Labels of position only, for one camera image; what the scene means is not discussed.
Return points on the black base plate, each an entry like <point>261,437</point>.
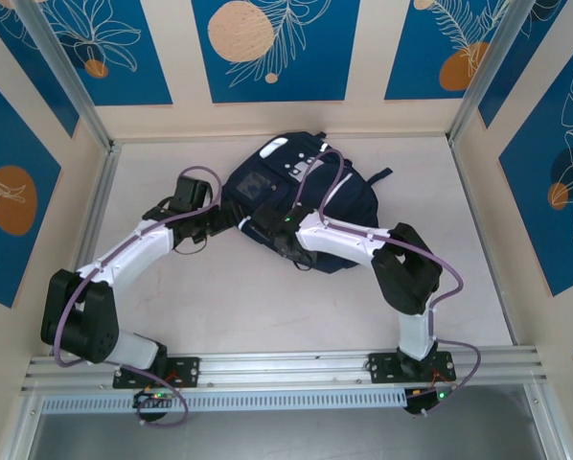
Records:
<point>190,371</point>
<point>382,368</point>

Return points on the controller board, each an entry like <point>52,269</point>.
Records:
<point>423,402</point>
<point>154,397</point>

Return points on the aluminium front rail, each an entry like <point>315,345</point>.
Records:
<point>277,369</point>

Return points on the right controller board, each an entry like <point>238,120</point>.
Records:
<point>423,402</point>

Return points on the navy blue backpack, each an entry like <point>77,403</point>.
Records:
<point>358,201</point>

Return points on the aluminium rail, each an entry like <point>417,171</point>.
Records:
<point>483,246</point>
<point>277,369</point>
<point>102,191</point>

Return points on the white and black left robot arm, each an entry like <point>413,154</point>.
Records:
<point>133,249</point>

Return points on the aluminium left corner post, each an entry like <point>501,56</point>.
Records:
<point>63,72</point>

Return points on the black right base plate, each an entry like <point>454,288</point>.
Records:
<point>382,368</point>

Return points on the left controller board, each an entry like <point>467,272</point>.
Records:
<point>154,397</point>

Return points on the aluminium corner post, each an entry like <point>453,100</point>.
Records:
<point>492,72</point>
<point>63,72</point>

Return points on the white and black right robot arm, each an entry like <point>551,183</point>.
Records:
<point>344,239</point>

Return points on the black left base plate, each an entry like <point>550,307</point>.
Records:
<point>190,371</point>

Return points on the aluminium right corner post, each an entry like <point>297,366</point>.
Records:
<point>492,72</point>

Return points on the aluminium right side rail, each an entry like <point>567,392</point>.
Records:
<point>483,246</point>

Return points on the aluminium left side rail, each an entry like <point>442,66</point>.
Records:
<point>102,191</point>

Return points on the grey metal sheet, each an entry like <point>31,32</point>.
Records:
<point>286,438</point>

